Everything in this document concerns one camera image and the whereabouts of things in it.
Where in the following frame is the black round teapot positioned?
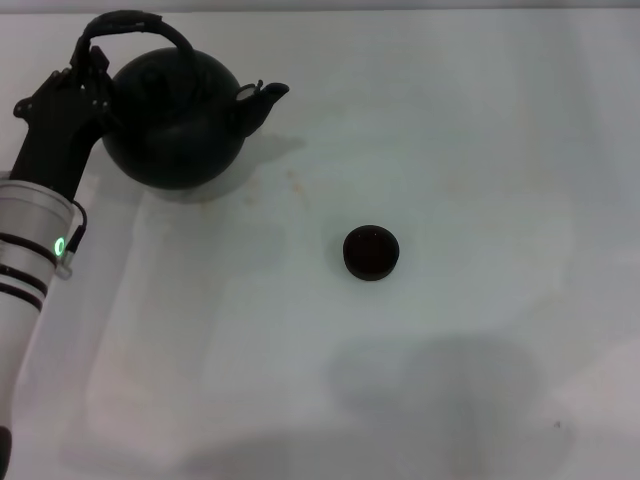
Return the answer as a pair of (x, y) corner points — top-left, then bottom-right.
(74, 9), (291, 191)

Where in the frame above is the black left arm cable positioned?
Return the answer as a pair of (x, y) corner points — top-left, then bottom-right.
(64, 198), (89, 257)

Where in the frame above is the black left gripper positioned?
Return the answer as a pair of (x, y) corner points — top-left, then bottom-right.
(9, 44), (117, 202)

